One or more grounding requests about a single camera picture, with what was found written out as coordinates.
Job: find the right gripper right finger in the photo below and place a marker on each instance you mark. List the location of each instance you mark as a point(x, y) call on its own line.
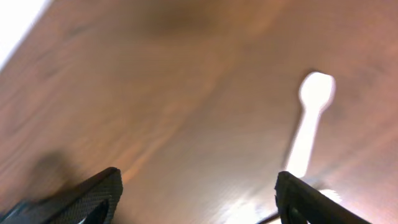
point(299, 203)

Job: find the white plastic spoon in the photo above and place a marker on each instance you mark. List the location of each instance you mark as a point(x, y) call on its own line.
point(316, 94)

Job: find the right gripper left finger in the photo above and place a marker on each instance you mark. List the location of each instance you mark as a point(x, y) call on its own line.
point(93, 201)

